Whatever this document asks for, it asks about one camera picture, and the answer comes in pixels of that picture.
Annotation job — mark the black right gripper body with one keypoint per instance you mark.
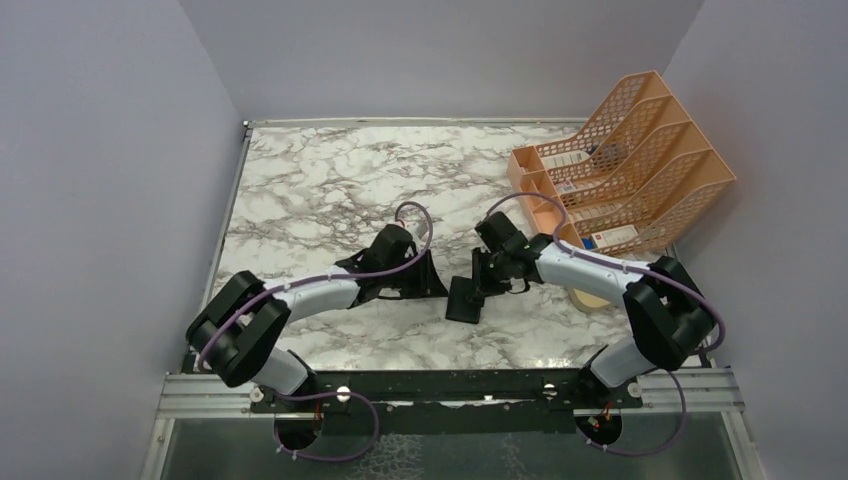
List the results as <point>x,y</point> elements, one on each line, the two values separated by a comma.
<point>496,268</point>

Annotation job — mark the black leather card holder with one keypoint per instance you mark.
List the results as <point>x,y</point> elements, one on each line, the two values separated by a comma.
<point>465,301</point>

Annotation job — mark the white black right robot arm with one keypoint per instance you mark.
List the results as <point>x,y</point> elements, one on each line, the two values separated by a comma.
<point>667,318</point>

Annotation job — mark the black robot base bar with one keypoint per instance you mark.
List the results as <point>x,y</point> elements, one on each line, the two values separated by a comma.
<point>434,402</point>

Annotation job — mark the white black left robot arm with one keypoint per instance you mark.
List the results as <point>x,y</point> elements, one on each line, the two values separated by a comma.
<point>237,331</point>

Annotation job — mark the beige card tray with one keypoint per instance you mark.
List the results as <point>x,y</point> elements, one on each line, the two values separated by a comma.
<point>586,302</point>

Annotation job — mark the white card box in organizer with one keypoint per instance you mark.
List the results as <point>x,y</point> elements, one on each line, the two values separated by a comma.
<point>610,237</point>

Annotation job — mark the orange mesh file organizer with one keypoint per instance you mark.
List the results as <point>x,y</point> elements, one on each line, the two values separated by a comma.
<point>640,159</point>

